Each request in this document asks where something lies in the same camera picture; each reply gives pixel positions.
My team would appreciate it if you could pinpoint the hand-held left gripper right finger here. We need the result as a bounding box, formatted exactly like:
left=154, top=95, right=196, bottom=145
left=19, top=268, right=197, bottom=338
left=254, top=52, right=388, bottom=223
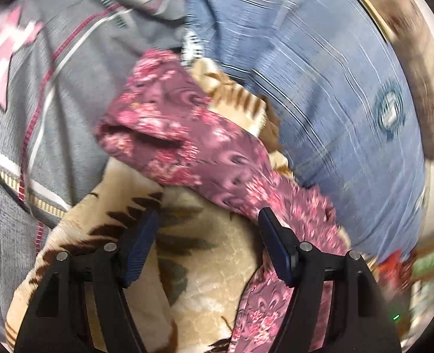
left=257, top=208, right=403, bottom=353

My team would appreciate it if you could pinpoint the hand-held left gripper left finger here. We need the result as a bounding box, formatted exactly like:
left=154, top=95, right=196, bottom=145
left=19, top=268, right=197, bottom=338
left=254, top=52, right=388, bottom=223
left=13, top=209, right=162, bottom=353

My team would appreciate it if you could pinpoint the pink floral cloth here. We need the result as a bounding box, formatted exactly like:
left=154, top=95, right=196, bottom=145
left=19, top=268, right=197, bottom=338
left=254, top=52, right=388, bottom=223
left=96, top=49, right=350, bottom=353

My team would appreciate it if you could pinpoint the beige leaf print fleece blanket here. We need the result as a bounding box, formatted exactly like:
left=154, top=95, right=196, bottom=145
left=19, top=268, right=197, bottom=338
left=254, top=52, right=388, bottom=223
left=4, top=59, right=298, bottom=353

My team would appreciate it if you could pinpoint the red printed item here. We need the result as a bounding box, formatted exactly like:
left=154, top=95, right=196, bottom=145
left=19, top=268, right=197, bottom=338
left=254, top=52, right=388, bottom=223
left=377, top=250, right=413, bottom=297

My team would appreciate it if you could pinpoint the green item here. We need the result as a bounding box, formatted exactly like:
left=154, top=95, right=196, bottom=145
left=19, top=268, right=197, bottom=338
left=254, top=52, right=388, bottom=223
left=412, top=244, right=434, bottom=282

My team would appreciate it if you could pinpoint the grey patterned bed sheet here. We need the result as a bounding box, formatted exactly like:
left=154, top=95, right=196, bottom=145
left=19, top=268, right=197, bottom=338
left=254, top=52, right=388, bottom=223
left=0, top=0, right=188, bottom=335

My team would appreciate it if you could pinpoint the blue plaid quilt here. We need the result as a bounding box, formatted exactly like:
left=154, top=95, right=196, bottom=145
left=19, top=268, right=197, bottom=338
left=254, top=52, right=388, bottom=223
left=186, top=0, right=429, bottom=262

